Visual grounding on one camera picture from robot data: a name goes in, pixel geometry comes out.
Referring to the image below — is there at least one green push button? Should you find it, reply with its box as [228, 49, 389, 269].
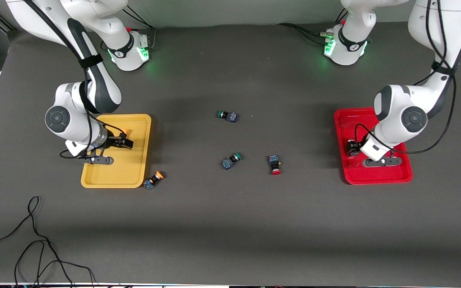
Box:
[221, 152, 243, 170]
[217, 110, 238, 123]

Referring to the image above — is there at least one black right base cable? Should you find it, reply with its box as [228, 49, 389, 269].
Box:
[122, 8, 157, 50]

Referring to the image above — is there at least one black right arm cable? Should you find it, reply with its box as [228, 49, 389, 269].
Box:
[24, 0, 129, 160]

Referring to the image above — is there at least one yellow plastic tray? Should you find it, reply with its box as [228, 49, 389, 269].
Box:
[80, 114, 152, 189]

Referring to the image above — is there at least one black left base cable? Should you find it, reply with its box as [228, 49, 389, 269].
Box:
[277, 22, 331, 45]

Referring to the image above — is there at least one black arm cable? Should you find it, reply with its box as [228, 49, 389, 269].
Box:
[354, 0, 461, 155]
[24, 0, 129, 160]

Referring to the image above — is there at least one red plastic tray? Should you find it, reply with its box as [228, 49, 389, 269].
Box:
[333, 107, 413, 186]

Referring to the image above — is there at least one black base cable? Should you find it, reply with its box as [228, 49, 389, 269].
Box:
[277, 22, 331, 45]
[122, 8, 157, 50]

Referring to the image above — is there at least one black left arm strap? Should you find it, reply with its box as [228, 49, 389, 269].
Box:
[431, 61, 458, 76]

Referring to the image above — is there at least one loose black cable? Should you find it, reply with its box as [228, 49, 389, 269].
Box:
[0, 196, 95, 288]

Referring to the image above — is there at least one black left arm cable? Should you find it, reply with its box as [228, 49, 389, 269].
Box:
[354, 0, 461, 155]

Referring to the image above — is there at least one red mushroom push button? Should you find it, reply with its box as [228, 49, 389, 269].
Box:
[268, 155, 282, 176]

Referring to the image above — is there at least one black arm strap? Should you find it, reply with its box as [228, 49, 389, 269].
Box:
[431, 61, 458, 76]
[78, 54, 104, 69]

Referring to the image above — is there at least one black right arm strap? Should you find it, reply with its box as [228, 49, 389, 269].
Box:
[78, 54, 104, 69]

